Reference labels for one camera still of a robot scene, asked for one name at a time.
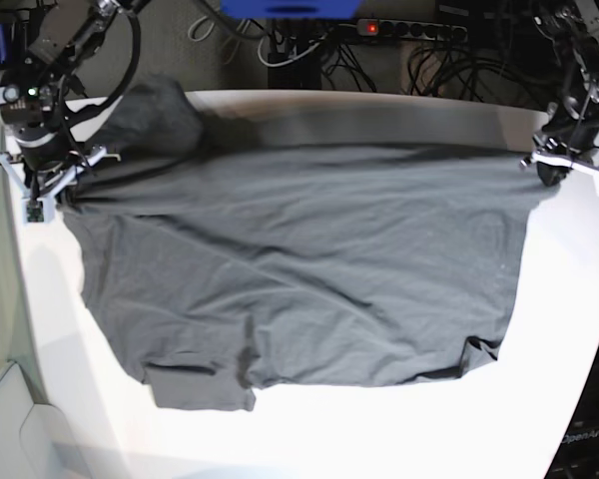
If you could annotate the dark grey t-shirt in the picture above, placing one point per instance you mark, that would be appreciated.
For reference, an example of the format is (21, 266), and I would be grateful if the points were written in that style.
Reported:
(217, 265)

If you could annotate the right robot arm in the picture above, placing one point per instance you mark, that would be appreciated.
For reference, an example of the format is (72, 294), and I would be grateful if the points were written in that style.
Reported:
(33, 90)

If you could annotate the black power strip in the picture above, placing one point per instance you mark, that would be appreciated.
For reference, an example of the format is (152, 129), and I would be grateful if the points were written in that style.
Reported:
(408, 30)

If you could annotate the blue box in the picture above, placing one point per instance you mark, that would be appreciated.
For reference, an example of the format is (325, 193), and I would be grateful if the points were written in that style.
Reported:
(290, 9)

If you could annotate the grey chair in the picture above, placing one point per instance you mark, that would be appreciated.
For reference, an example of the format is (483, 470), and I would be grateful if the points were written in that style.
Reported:
(35, 439)

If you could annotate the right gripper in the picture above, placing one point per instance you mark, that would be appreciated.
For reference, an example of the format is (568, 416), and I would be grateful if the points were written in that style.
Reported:
(42, 160)

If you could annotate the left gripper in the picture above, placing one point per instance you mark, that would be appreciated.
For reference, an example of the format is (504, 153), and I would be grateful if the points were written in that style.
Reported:
(563, 148)

